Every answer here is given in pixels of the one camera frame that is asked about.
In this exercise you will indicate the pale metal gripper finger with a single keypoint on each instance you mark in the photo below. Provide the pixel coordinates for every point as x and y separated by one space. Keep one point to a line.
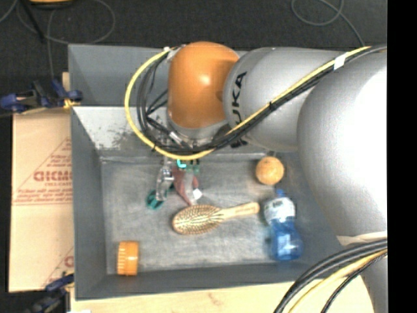
165 178
196 194

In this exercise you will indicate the wooden hairbrush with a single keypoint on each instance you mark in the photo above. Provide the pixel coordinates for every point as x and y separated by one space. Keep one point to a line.
202 218

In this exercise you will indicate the grey metal bin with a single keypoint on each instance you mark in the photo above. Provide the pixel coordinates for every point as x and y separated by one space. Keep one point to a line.
130 181

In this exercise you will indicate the orange fruit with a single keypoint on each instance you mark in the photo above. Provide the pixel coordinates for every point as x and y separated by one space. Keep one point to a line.
269 171

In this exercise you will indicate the orange ribbed cylinder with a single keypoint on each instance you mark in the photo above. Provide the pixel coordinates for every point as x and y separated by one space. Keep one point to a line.
128 258

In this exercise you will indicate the blue plastic bottle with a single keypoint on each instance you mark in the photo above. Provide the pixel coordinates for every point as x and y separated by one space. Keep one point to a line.
284 233

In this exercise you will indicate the brown cardboard board, red print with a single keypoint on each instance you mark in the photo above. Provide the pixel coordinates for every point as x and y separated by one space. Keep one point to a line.
39 214

